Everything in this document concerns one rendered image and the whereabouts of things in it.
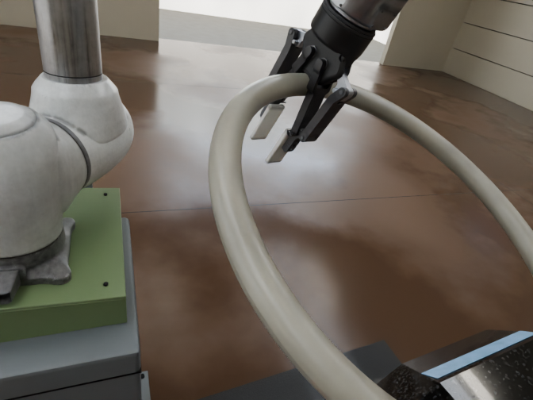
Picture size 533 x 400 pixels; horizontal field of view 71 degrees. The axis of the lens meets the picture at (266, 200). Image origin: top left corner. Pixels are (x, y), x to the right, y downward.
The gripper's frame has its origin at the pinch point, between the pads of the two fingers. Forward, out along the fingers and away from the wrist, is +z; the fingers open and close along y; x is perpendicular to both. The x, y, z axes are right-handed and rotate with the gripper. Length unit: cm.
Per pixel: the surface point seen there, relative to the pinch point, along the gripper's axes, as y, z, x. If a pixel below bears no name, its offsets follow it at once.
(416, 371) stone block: 42, 23, 24
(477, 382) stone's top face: 48, 16, 28
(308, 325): 27.9, -11.1, -22.2
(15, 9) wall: -538, 304, 66
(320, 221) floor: -38, 127, 146
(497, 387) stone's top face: 50, 14, 30
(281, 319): 26.6, -10.6, -23.6
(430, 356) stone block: 42, 25, 32
